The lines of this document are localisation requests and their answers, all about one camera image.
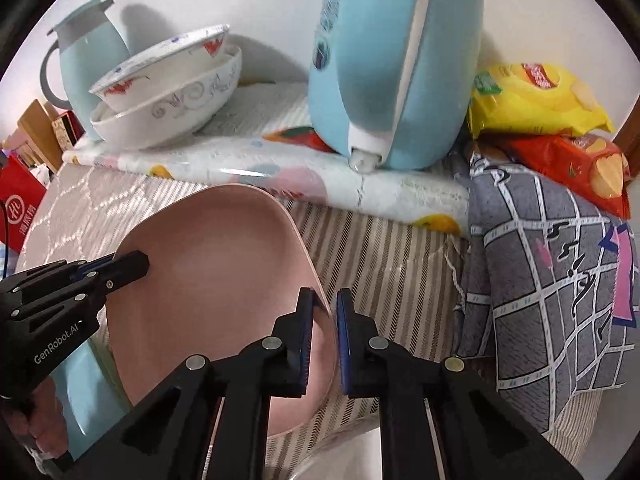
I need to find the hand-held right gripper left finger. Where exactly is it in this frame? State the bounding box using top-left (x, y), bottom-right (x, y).
top-left (85, 287), bottom-right (321, 480)

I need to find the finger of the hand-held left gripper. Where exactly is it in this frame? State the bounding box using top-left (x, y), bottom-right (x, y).
top-left (0, 254), bottom-right (117, 293)
top-left (10, 251), bottom-right (151, 322)

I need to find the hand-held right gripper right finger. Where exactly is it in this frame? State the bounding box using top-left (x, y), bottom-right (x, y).
top-left (336, 288), bottom-right (586, 480)

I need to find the light teal plate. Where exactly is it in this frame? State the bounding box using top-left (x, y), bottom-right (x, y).
top-left (50, 337), bottom-right (132, 461)

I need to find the pink plate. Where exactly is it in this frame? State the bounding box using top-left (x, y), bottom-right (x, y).
top-left (105, 184), bottom-right (338, 438)

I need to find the plain white bowl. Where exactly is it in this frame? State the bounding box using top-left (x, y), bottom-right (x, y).
top-left (295, 430), bottom-right (383, 480)

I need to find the person's left hand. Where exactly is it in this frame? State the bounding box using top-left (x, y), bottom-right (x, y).
top-left (27, 379), bottom-right (76, 471)

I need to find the striped quilt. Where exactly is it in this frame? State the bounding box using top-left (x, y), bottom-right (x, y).
top-left (15, 165), bottom-right (606, 480)

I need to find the red paper bag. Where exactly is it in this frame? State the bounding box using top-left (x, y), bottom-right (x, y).
top-left (0, 152), bottom-right (48, 256)

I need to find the patterned book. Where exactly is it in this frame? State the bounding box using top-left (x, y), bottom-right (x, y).
top-left (50, 110), bottom-right (86, 153)

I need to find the wooden furniture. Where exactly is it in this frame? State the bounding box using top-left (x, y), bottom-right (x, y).
top-left (17, 99), bottom-right (63, 171)

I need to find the fruit print mat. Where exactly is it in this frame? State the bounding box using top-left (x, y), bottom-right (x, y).
top-left (62, 80), bottom-right (473, 238)

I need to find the white bowl with grey scrolls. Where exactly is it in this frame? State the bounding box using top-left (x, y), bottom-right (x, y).
top-left (90, 45), bottom-right (243, 151)

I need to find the white bowl with red print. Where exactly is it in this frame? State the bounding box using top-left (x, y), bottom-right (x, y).
top-left (89, 24), bottom-right (232, 113)

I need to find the light blue thermos jug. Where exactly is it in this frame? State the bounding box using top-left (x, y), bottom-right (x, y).
top-left (40, 2), bottom-right (132, 142)

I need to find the grey plaid cloth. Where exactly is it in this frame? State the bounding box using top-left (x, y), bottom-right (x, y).
top-left (452, 152), bottom-right (640, 406)

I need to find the light blue electric kettle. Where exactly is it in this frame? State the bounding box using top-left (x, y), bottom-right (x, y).
top-left (307, 0), bottom-right (486, 173)

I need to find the red chip bag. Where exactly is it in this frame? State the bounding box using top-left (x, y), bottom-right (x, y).
top-left (492, 132), bottom-right (632, 221)

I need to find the yellow chip bag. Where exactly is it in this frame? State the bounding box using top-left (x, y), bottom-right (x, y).
top-left (467, 62), bottom-right (615, 138)

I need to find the black cable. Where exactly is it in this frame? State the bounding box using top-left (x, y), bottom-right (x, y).
top-left (0, 200), bottom-right (11, 281)

